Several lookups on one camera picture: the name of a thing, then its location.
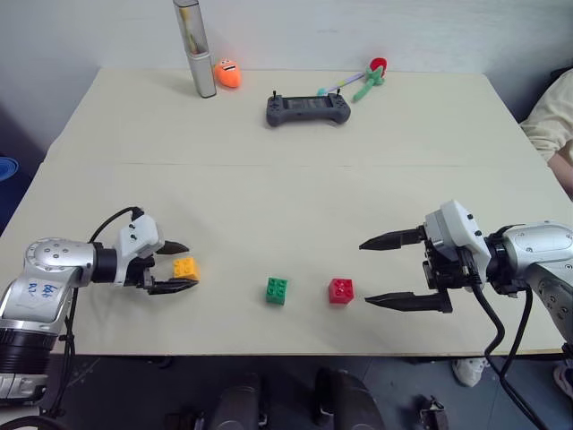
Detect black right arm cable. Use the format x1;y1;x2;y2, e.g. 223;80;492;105
460;250;554;430
496;284;535;382

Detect green building block cube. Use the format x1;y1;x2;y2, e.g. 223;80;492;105
264;276;290;307

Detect orange plush toy with face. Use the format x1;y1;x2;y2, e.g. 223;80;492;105
212;57;244;90

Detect dark grey handheld controller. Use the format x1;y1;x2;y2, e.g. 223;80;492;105
265;90;353;129

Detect plush red rose green stem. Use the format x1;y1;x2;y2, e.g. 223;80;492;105
352;56;389;103

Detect red building block cube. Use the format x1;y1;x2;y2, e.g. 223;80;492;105
328;277;356;306

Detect pastel coloured pen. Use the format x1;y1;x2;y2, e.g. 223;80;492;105
316;72;366;97

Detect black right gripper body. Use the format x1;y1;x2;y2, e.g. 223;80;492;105
422;238;484;292

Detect thin black hanging cable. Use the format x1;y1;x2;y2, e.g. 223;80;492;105
43;286;80;420

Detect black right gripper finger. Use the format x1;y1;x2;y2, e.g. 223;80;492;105
358;226;429;253
363;288;453;315

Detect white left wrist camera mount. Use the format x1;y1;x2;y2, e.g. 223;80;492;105
115;214;166;288

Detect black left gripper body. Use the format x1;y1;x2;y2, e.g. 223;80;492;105
126;254;158;293

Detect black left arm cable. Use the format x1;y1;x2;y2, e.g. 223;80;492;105
87;205;145;245

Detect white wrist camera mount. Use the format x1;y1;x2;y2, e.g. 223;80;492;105
115;214;166;288
423;199;492;288

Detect person in beige shirt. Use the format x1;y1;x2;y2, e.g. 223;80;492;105
518;66;573;162

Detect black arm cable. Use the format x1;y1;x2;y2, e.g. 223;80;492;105
87;205;145;245
460;250;554;430
496;284;535;382

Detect blue round object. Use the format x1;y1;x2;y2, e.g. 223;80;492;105
0;155;22;183

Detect yellow building block cube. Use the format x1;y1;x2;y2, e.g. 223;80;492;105
172;256;201;285

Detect pinkish white sneaker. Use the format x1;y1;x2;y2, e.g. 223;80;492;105
553;361;573;400

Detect dark rounded shape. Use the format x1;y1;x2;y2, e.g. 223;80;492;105
209;373;266;430
312;367;387;430

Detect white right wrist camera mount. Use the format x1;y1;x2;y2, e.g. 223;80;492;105
423;199;492;288

